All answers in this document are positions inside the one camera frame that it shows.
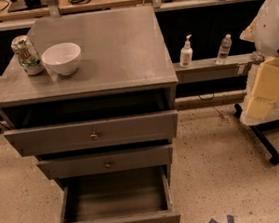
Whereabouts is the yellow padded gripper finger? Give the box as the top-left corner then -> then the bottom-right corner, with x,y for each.
251,57 -> 279,102
243,97 -> 275,120

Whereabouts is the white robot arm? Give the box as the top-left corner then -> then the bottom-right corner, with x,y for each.
240,0 -> 279,121

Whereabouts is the grey bottom drawer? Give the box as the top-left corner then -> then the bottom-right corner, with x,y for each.
59,166 -> 181,223

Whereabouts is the black stand base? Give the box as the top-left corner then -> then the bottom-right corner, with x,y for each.
233,98 -> 279,170

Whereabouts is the grey shelf rail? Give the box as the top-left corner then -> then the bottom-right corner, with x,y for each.
173,54 -> 258,84

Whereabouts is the grey top drawer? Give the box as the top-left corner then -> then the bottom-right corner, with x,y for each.
4,111 -> 178,157

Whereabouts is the grey middle drawer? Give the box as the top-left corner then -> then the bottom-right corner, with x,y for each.
37,144 -> 173,179

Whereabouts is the grey drawer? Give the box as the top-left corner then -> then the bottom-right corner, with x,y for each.
59,166 -> 181,223
37,144 -> 173,179
4,111 -> 178,157

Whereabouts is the white pump lotion bottle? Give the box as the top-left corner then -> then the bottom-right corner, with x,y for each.
179,34 -> 193,67

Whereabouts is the crumpled clear plastic wrap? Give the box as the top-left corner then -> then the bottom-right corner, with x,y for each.
251,51 -> 264,64

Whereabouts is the clear plastic water bottle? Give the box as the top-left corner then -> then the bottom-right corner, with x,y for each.
216,34 -> 232,64

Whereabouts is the grey drawer cabinet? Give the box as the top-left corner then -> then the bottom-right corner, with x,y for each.
0,2 -> 190,201

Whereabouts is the white ceramic bowl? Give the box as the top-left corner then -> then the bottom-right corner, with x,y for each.
42,42 -> 82,76

